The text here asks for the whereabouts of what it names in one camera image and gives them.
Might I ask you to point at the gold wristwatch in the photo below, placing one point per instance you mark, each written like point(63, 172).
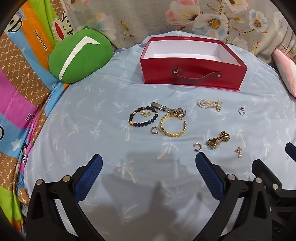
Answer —
point(214, 143)

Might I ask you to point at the green round cushion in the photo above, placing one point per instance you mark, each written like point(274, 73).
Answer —
point(92, 58)

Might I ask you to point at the pink pillow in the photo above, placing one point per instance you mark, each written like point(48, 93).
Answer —
point(286, 67)

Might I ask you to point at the grey floral blanket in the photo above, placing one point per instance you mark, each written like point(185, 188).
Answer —
point(150, 18)

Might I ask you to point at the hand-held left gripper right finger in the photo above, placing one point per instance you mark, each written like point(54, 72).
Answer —
point(208, 177)

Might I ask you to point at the small gold earring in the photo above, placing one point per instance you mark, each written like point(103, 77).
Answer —
point(144, 113)

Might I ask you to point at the studded hoop earring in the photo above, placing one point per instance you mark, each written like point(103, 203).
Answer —
point(152, 132)

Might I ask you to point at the red box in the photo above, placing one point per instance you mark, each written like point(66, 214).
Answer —
point(161, 71)

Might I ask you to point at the silver wristwatch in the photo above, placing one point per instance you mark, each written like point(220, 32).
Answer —
point(178, 111)

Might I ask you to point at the colourful cartoon printed blanket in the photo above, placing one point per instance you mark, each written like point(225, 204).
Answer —
point(18, 92)

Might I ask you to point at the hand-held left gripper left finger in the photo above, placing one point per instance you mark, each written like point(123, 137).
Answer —
point(90, 177)

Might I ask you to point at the light blue palm-print sheet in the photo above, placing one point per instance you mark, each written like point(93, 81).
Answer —
point(92, 129)

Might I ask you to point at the gold pearl drop earring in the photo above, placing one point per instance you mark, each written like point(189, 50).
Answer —
point(240, 156)

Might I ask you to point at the gold cuff bangle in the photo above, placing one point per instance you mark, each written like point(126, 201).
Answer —
point(171, 134)

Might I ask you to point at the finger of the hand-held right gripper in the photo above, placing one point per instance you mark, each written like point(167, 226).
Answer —
point(291, 151)
point(268, 176)

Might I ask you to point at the plain gold hoop earring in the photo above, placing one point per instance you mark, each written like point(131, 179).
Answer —
point(199, 148)

